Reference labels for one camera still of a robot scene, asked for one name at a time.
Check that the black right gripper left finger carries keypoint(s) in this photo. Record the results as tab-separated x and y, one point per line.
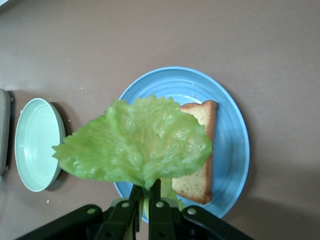
117	220

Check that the light green plate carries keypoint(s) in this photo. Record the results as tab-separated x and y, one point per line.
37	145

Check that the brown bread slice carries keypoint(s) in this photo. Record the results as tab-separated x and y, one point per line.
202	185

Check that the beige chrome two-slot toaster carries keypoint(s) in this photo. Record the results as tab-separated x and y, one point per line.
4	130

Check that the blue plate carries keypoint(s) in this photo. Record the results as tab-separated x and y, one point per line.
230	140

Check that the green lettuce leaf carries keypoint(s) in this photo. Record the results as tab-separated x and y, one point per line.
130	142

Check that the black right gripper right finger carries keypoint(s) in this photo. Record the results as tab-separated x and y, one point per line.
160	220

